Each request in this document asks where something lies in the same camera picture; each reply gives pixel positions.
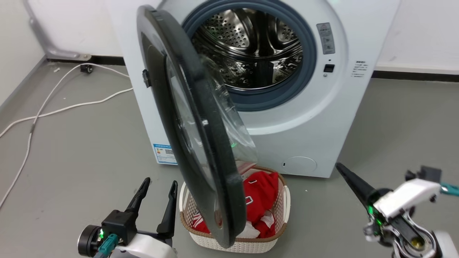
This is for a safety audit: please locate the dark grey round washer door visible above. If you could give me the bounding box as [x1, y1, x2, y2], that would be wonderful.
[136, 4, 259, 249]

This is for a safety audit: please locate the grey warning sticker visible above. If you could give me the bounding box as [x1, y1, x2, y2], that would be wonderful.
[316, 22, 336, 55]

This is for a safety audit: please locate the white front-load washing machine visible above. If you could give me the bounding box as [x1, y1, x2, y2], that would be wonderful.
[109, 0, 401, 178]

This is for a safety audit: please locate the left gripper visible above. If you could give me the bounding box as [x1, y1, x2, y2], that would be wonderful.
[101, 177, 178, 258]

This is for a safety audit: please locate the teal gripper connector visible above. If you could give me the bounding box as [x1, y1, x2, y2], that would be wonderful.
[94, 234, 119, 258]
[440, 182, 459, 197]

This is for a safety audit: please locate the round white filter cover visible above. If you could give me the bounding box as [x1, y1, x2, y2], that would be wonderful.
[283, 156, 318, 176]

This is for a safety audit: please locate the white woven laundry basket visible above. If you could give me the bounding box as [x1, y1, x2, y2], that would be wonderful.
[179, 166, 291, 254]

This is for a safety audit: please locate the red garment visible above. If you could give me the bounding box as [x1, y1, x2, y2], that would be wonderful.
[192, 171, 280, 239]

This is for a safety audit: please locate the white floor cable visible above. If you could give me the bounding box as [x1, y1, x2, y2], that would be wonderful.
[0, 88, 134, 138]
[0, 63, 130, 209]

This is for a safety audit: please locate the white cloth piece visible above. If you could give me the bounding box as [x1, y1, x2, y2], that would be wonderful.
[237, 211, 275, 239]

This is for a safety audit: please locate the teal left gripper connector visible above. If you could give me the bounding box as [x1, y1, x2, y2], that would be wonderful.
[94, 234, 119, 258]

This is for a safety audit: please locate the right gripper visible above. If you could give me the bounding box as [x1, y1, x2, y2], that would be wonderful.
[335, 162, 442, 258]

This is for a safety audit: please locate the blue-grey rubber door gasket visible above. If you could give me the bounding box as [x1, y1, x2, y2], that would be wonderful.
[182, 0, 318, 112]

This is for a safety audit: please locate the blue white energy label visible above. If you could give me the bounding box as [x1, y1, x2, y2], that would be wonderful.
[153, 143, 178, 165]

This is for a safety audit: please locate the stainless steel washer drum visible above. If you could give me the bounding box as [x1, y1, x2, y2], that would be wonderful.
[192, 8, 304, 90]

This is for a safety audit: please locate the small printed text label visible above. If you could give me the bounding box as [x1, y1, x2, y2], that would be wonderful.
[351, 60, 367, 78]

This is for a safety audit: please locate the teal right gripper connector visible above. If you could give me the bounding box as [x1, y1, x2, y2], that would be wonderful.
[440, 182, 459, 197]

